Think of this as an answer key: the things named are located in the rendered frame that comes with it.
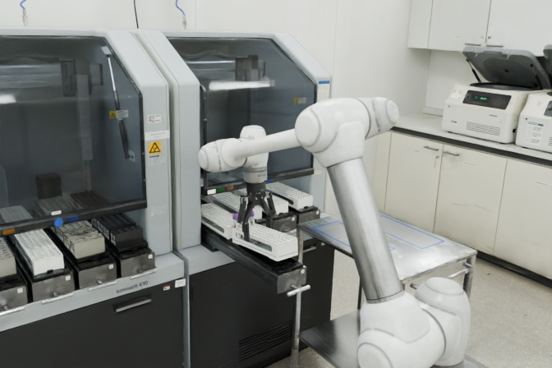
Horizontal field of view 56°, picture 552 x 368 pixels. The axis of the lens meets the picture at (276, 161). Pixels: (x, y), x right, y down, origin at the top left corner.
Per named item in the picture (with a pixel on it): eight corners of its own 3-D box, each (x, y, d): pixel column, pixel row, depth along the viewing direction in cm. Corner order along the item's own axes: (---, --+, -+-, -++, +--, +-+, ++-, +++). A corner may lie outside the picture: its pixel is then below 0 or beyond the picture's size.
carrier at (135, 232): (141, 240, 204) (141, 226, 202) (144, 242, 202) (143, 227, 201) (113, 247, 197) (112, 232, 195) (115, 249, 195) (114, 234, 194)
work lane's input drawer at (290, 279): (185, 232, 235) (184, 213, 233) (211, 225, 243) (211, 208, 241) (284, 300, 180) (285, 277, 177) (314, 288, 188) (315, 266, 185)
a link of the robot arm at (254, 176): (271, 166, 194) (272, 181, 196) (257, 163, 202) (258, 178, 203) (251, 169, 189) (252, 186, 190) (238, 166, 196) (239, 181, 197)
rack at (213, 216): (192, 219, 232) (192, 206, 230) (211, 215, 238) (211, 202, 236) (227, 242, 209) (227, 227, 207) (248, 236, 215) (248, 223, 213)
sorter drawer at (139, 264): (66, 221, 243) (64, 203, 241) (94, 215, 251) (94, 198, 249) (126, 282, 188) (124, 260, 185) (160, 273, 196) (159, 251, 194)
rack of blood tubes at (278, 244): (232, 241, 207) (231, 227, 206) (251, 236, 213) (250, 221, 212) (277, 261, 184) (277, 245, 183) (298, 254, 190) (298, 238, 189)
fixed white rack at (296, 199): (260, 195, 267) (260, 183, 266) (275, 191, 273) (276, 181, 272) (296, 212, 245) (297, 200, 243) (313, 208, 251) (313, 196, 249)
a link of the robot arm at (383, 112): (354, 102, 162) (324, 105, 153) (401, 86, 148) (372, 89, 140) (363, 142, 162) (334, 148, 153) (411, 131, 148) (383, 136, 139)
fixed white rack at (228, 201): (209, 206, 249) (209, 194, 247) (227, 202, 255) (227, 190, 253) (244, 226, 226) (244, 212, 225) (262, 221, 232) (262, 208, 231)
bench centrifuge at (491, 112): (439, 131, 397) (448, 46, 381) (485, 124, 433) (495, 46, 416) (506, 145, 354) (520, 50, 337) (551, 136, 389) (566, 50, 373)
